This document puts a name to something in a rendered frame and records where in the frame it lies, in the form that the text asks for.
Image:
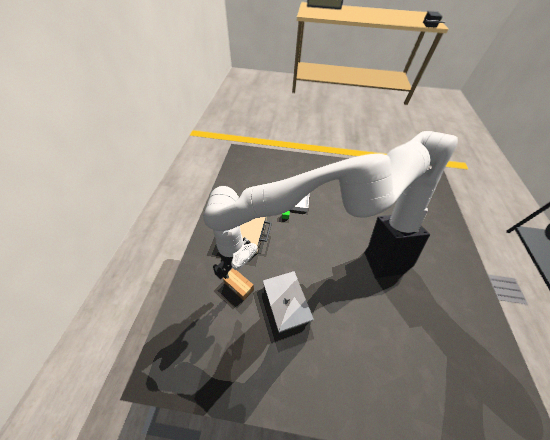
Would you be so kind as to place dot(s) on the brown cardboard box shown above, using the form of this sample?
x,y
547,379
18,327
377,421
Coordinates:
x,y
239,284

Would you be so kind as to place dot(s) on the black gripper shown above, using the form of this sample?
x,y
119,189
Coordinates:
x,y
225,261

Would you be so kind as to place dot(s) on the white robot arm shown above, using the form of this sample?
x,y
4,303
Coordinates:
x,y
370,184

